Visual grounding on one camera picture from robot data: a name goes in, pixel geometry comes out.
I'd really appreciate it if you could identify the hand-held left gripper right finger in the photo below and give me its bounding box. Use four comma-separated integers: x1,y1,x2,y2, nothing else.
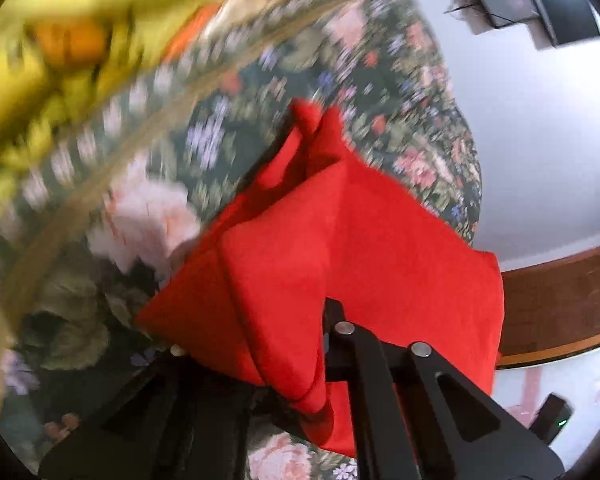
323,298,565,480

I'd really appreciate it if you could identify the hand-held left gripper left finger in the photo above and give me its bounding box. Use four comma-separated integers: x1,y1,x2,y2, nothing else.
37,344,253,480

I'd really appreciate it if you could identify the small black device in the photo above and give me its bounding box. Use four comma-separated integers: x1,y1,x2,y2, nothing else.
529,394,574,443

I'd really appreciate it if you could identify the floral bedspread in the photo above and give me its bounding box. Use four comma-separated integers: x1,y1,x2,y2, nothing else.
0,0,483,480

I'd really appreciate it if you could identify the red garment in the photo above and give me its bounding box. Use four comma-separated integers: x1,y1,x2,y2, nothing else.
135,99,506,460

